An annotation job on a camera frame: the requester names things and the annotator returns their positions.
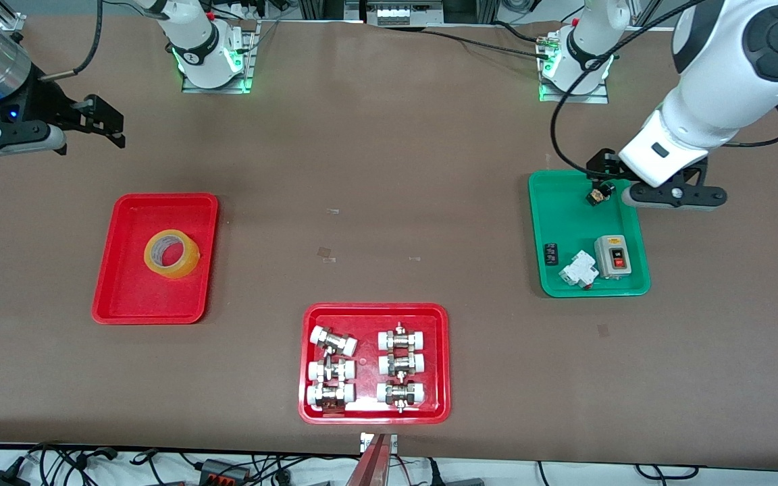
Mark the black power adapter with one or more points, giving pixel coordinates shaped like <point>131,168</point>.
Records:
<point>1,479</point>

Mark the red metal bar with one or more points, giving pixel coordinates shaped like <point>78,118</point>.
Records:
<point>370,466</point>

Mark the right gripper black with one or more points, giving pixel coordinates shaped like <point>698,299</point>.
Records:
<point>49,104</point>

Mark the red plastic tray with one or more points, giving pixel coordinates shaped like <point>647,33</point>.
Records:
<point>369,324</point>
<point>119,297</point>

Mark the grey on-off switch box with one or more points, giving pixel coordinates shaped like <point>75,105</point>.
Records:
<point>613,260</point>

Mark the white capped metal fitting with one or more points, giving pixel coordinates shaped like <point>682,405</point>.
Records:
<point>329,395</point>
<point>400,393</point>
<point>401,340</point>
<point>333,341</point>
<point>401,364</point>
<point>330,370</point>

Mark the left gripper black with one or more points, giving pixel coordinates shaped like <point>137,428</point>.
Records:
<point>603,167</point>

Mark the green plastic tray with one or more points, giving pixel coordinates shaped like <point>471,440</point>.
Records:
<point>564,223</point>

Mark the black push button switch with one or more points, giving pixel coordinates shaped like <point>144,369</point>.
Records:
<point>597,196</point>

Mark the white circuit breaker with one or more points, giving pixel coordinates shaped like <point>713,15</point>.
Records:
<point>578,270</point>

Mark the yellowish clear tape roll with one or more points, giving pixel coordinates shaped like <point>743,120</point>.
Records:
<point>190,263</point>

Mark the white power strip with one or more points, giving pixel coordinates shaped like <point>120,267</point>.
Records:
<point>402,13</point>

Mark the black orange connector box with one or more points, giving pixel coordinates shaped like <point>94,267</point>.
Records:
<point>223,470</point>

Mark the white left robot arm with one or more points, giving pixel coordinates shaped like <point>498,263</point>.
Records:
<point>720,88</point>

